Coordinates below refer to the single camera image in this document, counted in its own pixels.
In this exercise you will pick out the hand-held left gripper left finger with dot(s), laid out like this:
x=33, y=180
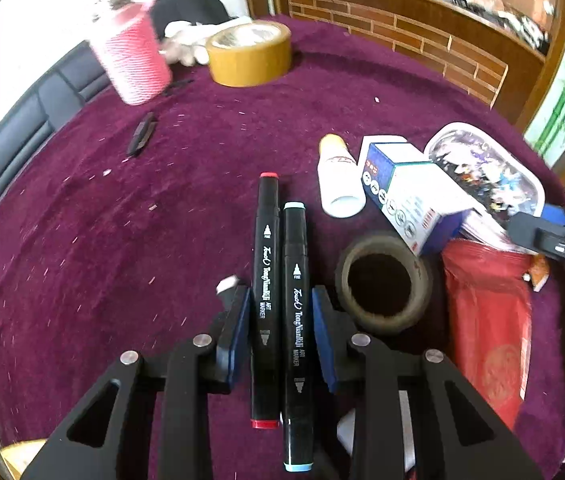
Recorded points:
x=235, y=340

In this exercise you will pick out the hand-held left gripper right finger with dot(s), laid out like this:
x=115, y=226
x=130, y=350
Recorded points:
x=322, y=340

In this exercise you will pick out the black marker pale blue caps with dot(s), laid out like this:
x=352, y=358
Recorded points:
x=295, y=320

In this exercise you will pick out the black marker red caps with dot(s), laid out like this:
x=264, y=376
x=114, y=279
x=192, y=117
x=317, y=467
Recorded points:
x=265, y=310

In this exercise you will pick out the black tape roll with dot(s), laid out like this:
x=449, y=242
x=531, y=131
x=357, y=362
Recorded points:
x=377, y=322

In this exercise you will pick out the blue and white box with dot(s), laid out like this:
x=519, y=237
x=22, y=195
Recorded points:
x=412, y=195

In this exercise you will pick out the white bottle orange cap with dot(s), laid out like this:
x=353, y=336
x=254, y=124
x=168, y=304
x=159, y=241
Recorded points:
x=340, y=185

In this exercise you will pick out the yellow-rimmed white tray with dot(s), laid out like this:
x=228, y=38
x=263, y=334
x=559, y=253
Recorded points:
x=17, y=460

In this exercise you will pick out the stack of white sheets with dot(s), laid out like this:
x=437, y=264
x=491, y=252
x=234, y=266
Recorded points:
x=487, y=230

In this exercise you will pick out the white paper scrap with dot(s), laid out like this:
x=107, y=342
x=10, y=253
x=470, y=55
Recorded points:
x=227, y=285

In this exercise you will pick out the white paper sheet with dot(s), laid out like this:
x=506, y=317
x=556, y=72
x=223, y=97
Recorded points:
x=345, y=430

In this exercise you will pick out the red packet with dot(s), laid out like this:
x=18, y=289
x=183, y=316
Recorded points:
x=487, y=320

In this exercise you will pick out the purple tablecloth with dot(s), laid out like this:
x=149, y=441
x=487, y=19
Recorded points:
x=112, y=260

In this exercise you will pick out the small black clip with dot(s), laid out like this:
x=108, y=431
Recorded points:
x=140, y=135

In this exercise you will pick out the wooden brick pattern counter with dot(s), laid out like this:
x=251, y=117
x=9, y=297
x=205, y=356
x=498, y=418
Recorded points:
x=412, y=35

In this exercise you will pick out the brown packing tape roll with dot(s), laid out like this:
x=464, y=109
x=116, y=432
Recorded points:
x=247, y=67

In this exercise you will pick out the white gloves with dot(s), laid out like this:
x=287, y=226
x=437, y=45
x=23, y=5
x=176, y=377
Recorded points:
x=182, y=50

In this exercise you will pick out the black leather sofa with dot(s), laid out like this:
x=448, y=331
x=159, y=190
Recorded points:
x=22, y=125

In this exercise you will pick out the pink thread spool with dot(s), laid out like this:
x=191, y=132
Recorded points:
x=132, y=55

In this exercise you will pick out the black garment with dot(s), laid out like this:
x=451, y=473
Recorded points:
x=187, y=7

